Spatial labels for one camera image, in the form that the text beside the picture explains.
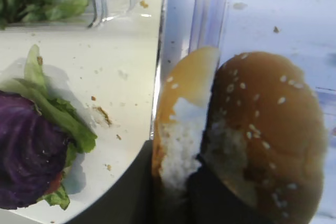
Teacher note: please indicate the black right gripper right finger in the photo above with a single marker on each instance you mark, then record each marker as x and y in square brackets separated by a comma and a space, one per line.
[209, 201]

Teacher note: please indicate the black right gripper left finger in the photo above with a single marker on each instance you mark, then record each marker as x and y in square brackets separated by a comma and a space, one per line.
[129, 200]

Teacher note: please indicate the sesame bun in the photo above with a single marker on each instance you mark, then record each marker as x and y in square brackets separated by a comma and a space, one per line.
[178, 131]
[265, 136]

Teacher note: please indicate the red tomato slice on stack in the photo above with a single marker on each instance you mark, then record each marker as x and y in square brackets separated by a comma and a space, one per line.
[55, 184]

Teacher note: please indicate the green lettuce under stack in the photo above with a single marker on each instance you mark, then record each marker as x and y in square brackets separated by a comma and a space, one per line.
[33, 86]

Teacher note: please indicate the bread crumb piece on tray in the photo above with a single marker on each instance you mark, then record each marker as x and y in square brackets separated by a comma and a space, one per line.
[100, 116]

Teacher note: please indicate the purple cabbage leaf on stack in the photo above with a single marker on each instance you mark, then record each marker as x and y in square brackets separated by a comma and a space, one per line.
[33, 152]

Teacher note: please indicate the metal baking tray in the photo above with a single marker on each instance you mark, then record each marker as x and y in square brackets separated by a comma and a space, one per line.
[112, 66]

